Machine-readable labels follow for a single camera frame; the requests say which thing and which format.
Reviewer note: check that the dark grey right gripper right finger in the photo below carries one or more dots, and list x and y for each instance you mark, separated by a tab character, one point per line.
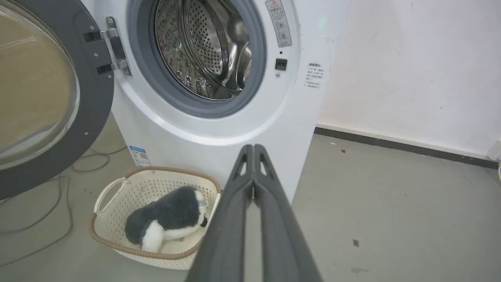
280	235

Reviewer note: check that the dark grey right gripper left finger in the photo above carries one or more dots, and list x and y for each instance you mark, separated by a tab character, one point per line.
227	231

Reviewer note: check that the white front-load washing machine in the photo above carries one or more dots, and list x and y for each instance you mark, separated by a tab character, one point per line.
203	78

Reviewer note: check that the grey round washer door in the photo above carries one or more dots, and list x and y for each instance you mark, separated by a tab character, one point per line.
47	94

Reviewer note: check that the grey white plush toy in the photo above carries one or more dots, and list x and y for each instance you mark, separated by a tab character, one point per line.
168	217

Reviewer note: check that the cream perforated laundry basket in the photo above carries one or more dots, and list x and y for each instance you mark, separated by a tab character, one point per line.
129	196

